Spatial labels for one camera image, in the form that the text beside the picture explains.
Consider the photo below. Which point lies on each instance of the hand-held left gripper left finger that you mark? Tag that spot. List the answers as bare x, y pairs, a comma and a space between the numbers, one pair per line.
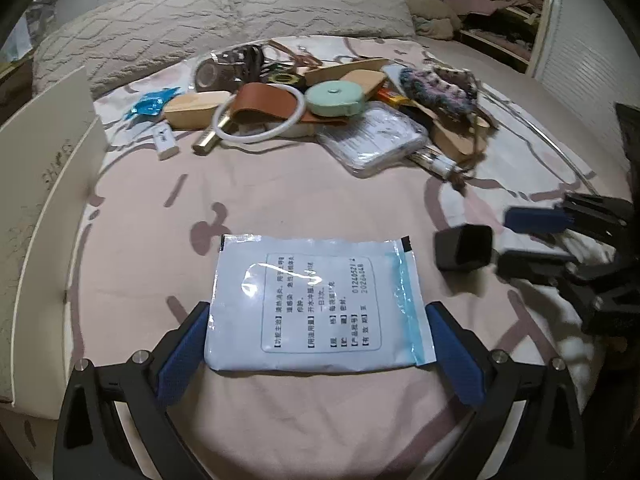
182, 355

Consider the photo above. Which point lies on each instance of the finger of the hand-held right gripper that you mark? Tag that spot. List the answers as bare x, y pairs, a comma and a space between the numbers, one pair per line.
535, 219
530, 264

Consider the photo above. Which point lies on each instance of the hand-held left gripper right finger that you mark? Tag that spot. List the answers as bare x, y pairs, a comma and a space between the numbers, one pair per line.
455, 360

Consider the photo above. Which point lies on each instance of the black square cap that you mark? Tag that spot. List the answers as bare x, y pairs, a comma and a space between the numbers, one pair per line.
462, 255

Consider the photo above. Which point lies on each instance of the white medicine sachet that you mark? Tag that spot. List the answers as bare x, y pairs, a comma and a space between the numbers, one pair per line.
320, 305

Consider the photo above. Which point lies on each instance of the clear plastic case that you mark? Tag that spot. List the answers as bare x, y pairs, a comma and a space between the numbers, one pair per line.
372, 137

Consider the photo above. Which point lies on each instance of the gold lipstick tube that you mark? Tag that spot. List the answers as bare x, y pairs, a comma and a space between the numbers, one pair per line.
205, 142

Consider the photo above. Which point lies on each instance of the white storage box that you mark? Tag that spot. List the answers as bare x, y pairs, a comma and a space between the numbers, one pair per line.
45, 185

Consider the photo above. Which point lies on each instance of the small white tube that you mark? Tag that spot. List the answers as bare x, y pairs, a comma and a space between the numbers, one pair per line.
440, 162

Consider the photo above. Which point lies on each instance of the white cabinet door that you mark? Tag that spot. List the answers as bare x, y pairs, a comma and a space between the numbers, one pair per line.
585, 35

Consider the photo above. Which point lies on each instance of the beige bed sheet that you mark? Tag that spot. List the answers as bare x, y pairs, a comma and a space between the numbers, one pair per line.
525, 75

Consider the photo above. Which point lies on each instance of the multicolour knit pouch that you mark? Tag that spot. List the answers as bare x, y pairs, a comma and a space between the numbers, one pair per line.
440, 90

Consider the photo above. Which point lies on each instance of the orange small box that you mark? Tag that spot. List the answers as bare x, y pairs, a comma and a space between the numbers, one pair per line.
390, 96

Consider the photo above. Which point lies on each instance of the printed blanket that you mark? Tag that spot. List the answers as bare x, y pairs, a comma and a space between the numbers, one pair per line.
300, 195

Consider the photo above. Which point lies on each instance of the pile of clothes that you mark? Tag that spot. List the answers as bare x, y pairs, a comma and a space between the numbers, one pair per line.
490, 5

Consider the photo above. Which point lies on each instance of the small white box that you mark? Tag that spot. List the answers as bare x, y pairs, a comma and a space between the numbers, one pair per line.
166, 144

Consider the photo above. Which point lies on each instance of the tan wooden piece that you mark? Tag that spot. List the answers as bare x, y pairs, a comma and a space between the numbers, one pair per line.
370, 82

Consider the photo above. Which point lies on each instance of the beige plush toy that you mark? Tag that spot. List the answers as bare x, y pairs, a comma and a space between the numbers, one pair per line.
435, 17

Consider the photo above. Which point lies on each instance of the green round tape measure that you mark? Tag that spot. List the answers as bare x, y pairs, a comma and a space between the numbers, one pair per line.
332, 100

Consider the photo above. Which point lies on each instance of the brown wooden wedge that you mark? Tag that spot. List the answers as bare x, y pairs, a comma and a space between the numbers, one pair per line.
350, 67

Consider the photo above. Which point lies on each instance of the tan wooden block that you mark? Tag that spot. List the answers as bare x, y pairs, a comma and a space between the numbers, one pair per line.
192, 110

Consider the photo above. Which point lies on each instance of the blue foil wrapper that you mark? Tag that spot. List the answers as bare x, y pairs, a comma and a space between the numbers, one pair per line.
150, 105

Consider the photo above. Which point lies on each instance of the yellow black tape roll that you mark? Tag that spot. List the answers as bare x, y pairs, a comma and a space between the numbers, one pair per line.
300, 81

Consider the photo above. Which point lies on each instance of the dark tape roll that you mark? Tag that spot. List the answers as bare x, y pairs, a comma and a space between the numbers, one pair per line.
225, 75

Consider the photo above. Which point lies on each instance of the dark key bundle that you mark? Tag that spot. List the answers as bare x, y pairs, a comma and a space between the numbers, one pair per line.
247, 62

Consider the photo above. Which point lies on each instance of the beige knitted pillow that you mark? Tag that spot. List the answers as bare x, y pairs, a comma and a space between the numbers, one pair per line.
325, 5
140, 35

